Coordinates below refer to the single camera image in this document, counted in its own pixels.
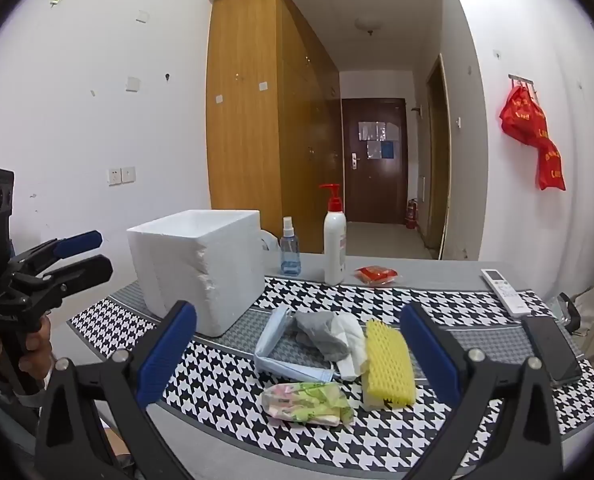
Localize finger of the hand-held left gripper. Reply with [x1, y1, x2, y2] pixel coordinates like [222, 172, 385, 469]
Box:
[14, 254, 114, 301]
[8, 230, 104, 276]

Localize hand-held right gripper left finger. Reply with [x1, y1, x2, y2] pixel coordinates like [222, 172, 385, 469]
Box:
[36, 300, 198, 480]

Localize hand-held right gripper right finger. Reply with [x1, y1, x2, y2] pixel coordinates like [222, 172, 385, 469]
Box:
[399, 302, 563, 480]

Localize yellow foam sponge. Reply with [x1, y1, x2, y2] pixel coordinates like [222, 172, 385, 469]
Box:
[361, 319, 417, 408]

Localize white cloth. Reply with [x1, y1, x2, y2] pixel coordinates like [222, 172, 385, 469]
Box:
[331, 312, 369, 381]

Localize white foam box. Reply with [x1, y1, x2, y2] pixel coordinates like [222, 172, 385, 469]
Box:
[127, 209, 265, 337]

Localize blue face mask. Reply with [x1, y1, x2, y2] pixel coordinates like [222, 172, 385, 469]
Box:
[253, 306, 339, 382]

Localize grey sock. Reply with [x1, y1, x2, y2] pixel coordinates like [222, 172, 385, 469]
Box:
[292, 310, 350, 361]

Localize green floral tissue pack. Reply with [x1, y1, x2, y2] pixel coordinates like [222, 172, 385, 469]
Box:
[261, 381, 355, 428]

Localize person's left hand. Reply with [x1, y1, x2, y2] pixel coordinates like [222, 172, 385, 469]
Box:
[18, 312, 54, 391]

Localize houndstooth table mat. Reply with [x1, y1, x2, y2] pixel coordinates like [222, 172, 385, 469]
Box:
[67, 275, 594, 480]

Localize red snack packet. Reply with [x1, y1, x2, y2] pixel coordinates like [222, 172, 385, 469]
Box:
[354, 265, 399, 286]

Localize white remote control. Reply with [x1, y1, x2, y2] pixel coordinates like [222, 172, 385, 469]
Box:
[480, 268, 534, 318]

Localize black phone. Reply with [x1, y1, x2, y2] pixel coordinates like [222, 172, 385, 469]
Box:
[520, 314, 584, 386]

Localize white lotion pump bottle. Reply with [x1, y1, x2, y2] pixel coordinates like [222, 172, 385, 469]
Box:
[319, 183, 348, 286]

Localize blue spray bottle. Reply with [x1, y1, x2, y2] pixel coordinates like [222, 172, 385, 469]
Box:
[279, 216, 303, 276]

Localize dark brown entry door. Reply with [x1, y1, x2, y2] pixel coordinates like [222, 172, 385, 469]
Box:
[341, 98, 409, 223]

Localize wooden side door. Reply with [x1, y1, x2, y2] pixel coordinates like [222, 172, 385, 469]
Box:
[424, 54, 452, 261]

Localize wooden wardrobe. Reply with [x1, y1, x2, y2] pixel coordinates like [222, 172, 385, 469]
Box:
[206, 0, 343, 256]

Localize papers on door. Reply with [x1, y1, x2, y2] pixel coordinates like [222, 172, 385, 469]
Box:
[359, 121, 395, 158]

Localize red plastic bag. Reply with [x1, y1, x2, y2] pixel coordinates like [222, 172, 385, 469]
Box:
[500, 85, 548, 147]
[534, 137, 566, 192]

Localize ceiling lamp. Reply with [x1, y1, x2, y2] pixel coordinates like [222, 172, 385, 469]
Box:
[354, 16, 384, 37]

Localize black strap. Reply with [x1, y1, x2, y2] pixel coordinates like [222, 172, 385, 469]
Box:
[560, 292, 584, 333]

